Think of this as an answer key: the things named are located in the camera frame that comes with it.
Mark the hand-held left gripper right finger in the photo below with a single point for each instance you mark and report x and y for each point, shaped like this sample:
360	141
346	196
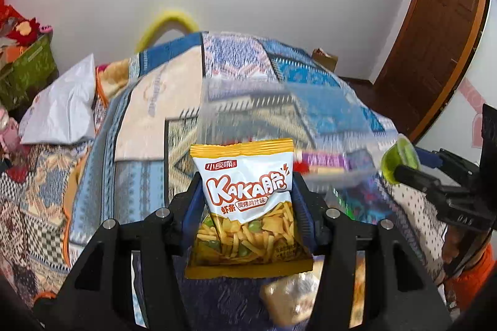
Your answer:
302	205

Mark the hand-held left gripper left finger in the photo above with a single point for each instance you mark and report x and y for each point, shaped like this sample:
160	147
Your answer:
193	205

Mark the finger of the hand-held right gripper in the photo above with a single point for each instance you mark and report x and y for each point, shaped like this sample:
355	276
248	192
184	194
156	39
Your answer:
427	159
417	181

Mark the green jelly cup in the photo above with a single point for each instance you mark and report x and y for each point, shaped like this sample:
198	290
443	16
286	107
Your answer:
398	156

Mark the yellow white snack packet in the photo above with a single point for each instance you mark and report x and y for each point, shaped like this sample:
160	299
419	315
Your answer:
244	206

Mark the clear plastic zip bag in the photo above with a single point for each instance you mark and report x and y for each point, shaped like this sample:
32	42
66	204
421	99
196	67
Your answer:
295	129

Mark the purple snack packet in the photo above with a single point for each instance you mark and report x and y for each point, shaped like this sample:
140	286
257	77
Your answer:
324	162

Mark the clear wrapped pastry packet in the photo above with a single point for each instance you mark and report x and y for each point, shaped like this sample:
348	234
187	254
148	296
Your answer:
291	296

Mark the blue patchwork quilt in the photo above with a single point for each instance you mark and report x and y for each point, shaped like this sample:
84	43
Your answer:
174	113

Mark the brown wooden door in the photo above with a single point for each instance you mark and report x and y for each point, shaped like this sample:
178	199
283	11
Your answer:
431	43

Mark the brown cardboard box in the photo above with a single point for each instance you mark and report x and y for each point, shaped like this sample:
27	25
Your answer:
325	59

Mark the orange edged floral blanket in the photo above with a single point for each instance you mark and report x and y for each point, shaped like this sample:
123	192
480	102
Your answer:
35	206

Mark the white pillow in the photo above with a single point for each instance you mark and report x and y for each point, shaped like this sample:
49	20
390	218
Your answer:
62	106

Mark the yellow hoop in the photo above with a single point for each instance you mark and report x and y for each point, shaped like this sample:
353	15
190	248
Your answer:
167	22

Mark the pink toy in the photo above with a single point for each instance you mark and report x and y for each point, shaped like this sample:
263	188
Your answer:
7	131

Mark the green storage box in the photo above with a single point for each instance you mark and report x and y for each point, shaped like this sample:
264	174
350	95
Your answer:
27	71

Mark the red plush toy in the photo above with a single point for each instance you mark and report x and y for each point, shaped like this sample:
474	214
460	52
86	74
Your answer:
21	29

